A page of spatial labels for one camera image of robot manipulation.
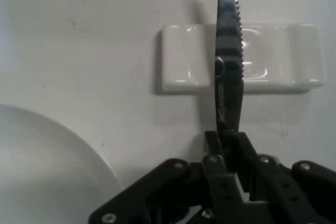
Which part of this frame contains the white ceramic plate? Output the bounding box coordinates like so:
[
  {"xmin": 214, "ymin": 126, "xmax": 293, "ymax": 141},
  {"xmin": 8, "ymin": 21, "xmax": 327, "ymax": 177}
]
[{"xmin": 0, "ymin": 103, "xmax": 123, "ymax": 224}]

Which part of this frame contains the serrated steel table knife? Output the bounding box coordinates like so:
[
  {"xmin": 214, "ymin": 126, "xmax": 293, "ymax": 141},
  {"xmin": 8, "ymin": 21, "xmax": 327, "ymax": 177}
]
[{"xmin": 214, "ymin": 0, "xmax": 245, "ymax": 142}]

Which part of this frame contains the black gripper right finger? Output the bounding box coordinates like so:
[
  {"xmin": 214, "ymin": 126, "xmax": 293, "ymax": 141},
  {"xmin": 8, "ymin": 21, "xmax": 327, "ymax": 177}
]
[{"xmin": 228, "ymin": 132, "xmax": 336, "ymax": 224}]

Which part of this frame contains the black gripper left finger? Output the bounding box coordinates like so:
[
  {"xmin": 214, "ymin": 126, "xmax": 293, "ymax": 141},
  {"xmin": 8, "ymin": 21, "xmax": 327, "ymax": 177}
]
[{"xmin": 88, "ymin": 131, "xmax": 246, "ymax": 224}]

